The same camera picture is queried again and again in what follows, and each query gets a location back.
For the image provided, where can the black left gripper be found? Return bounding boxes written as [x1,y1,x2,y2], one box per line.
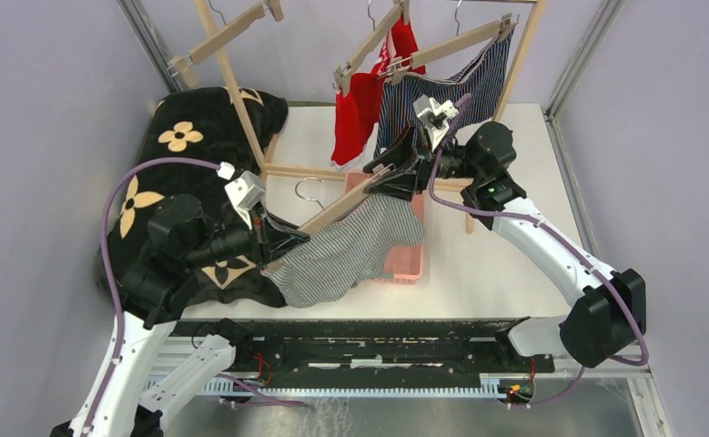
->
[186,198,312,268]

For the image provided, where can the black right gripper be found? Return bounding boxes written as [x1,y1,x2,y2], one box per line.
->
[363,120,482,203]

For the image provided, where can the grey striped underwear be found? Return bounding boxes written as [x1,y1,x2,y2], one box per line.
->
[264,195,426,308]

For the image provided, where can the wooden clip hanger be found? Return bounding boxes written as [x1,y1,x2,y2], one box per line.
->
[298,166,392,235]
[167,0,284,89]

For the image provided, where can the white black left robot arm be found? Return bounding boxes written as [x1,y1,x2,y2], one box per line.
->
[51,194,310,436]

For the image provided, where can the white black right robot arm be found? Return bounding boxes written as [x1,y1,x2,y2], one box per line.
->
[363,121,650,371]

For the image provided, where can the red printed underwear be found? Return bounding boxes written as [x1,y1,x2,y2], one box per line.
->
[330,21,419,170]

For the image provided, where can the empty wooden clip hanger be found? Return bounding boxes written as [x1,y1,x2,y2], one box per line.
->
[167,0,284,89]

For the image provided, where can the pink perforated plastic basket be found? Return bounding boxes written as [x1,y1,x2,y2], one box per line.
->
[344,172,425,285]

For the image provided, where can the dark striped boxer shorts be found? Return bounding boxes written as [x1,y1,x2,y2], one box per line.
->
[374,36,512,156]

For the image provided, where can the black beige flower blanket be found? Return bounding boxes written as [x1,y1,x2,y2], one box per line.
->
[96,86,290,310]

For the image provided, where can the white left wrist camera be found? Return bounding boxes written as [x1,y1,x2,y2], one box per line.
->
[217,161,266,230]

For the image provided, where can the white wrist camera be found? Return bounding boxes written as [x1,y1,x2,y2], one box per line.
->
[413,96,460,151]
[217,161,266,230]

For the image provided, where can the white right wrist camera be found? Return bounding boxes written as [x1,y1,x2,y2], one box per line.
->
[413,96,460,151]

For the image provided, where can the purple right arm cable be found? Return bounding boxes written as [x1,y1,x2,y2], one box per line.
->
[427,93,650,368]

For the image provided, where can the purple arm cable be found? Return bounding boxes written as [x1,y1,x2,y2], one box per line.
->
[82,157,223,437]
[427,93,650,368]

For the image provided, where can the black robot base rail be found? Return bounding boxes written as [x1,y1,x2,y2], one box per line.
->
[151,319,555,399]

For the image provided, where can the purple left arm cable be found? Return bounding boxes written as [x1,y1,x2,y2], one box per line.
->
[82,157,223,437]

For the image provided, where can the wooden clothes rack frame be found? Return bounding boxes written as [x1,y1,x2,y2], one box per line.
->
[192,0,550,235]

